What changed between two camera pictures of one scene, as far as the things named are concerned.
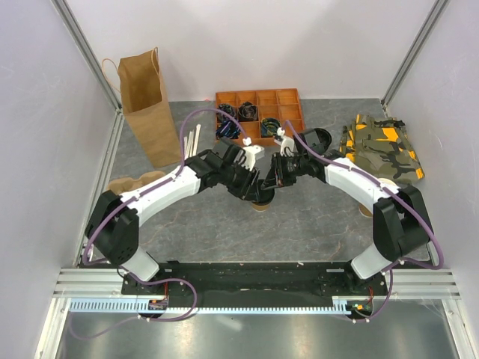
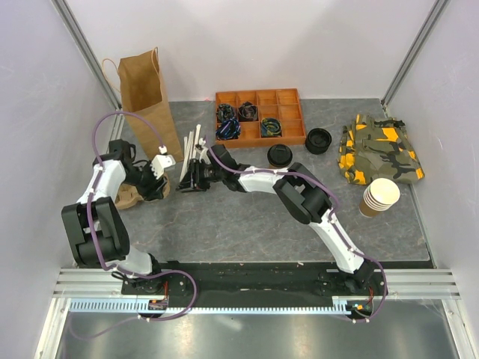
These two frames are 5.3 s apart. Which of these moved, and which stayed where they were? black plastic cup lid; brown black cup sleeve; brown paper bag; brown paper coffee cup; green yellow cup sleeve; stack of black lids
Moved: brown paper coffee cup; black plastic cup lid
Stayed: stack of black lids; brown paper bag; green yellow cup sleeve; brown black cup sleeve
